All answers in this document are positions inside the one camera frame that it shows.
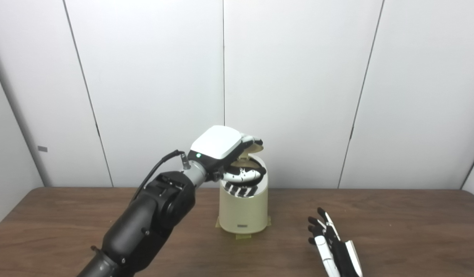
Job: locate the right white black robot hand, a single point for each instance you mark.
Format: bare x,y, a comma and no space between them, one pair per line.
342,257

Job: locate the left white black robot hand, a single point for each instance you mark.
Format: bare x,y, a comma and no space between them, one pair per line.
217,142

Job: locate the cream round bin lid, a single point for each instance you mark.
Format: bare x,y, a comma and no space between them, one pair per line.
254,149

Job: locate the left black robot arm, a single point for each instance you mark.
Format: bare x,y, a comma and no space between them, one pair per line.
152,219

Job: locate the cream-colored bin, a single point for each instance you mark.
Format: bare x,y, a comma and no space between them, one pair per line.
242,211

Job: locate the small gray wall sticker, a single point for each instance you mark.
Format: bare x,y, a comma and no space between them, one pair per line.
42,149

